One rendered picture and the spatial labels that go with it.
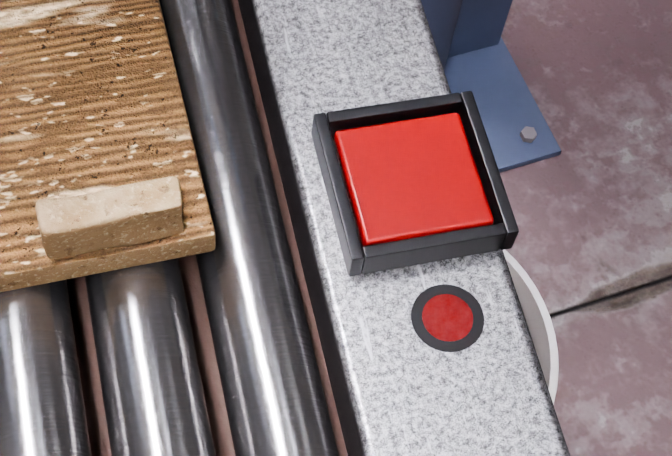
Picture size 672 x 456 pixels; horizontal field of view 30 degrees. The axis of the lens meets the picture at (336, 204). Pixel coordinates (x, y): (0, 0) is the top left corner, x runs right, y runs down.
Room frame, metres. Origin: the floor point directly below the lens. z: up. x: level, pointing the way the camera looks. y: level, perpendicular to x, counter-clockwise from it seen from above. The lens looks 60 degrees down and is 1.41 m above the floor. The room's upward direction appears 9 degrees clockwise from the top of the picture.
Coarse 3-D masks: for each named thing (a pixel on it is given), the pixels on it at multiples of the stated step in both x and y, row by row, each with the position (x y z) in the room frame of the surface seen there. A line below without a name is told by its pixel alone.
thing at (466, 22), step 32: (448, 0) 0.95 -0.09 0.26; (480, 0) 1.07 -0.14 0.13; (448, 32) 0.97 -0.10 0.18; (480, 32) 1.08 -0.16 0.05; (448, 64) 1.05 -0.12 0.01; (480, 64) 1.05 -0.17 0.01; (512, 64) 1.06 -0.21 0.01; (480, 96) 1.00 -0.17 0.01; (512, 96) 1.01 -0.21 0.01; (512, 128) 0.96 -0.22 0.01; (544, 128) 0.97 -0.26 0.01; (512, 160) 0.91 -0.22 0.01
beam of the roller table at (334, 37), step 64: (256, 0) 0.39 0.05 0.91; (320, 0) 0.39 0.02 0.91; (384, 0) 0.40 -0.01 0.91; (256, 64) 0.37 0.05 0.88; (320, 64) 0.36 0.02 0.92; (384, 64) 0.36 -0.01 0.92; (320, 192) 0.29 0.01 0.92; (320, 256) 0.25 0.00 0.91; (320, 320) 0.24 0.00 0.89; (384, 320) 0.23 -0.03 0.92; (512, 320) 0.24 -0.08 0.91; (384, 384) 0.20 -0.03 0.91; (448, 384) 0.20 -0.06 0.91; (512, 384) 0.21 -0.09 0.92; (384, 448) 0.17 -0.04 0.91; (448, 448) 0.18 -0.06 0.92; (512, 448) 0.18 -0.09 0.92
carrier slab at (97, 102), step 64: (0, 0) 0.35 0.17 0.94; (64, 0) 0.35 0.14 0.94; (128, 0) 0.36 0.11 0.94; (0, 64) 0.31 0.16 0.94; (64, 64) 0.32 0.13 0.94; (128, 64) 0.32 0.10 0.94; (0, 128) 0.28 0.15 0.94; (64, 128) 0.29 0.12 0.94; (128, 128) 0.29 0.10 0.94; (0, 192) 0.25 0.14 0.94; (64, 192) 0.25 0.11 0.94; (192, 192) 0.26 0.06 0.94; (0, 256) 0.22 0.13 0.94; (128, 256) 0.23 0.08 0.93
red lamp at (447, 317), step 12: (432, 300) 0.24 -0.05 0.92; (444, 300) 0.24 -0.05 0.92; (456, 300) 0.24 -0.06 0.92; (432, 312) 0.24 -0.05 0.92; (444, 312) 0.24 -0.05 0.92; (456, 312) 0.24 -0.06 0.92; (468, 312) 0.24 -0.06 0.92; (432, 324) 0.23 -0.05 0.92; (444, 324) 0.23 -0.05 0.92; (456, 324) 0.23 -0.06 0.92; (468, 324) 0.23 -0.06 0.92; (444, 336) 0.23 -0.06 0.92; (456, 336) 0.23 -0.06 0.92
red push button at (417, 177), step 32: (352, 128) 0.31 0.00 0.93; (384, 128) 0.32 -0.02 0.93; (416, 128) 0.32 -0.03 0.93; (448, 128) 0.32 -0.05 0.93; (352, 160) 0.30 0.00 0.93; (384, 160) 0.30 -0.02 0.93; (416, 160) 0.30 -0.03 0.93; (448, 160) 0.31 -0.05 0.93; (352, 192) 0.28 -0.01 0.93; (384, 192) 0.28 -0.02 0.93; (416, 192) 0.29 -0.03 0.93; (448, 192) 0.29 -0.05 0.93; (480, 192) 0.29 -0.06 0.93; (384, 224) 0.27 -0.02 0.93; (416, 224) 0.27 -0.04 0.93; (448, 224) 0.27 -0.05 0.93; (480, 224) 0.28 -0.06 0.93
